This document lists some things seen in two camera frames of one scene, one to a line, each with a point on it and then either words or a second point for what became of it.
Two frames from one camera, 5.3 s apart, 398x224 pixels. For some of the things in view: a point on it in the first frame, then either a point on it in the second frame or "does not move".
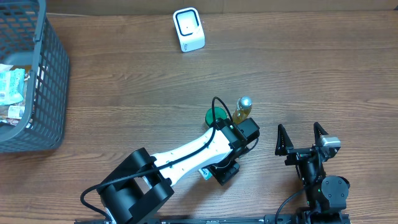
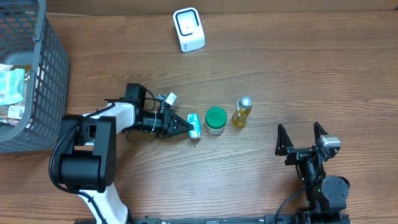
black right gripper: [285, 147] does not move
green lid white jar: [219, 112] does not move
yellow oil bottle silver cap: [243, 109] does not move
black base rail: [301, 219] does not move
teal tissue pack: [205, 173] to [194, 119]
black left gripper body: [226, 172] to [166, 123]
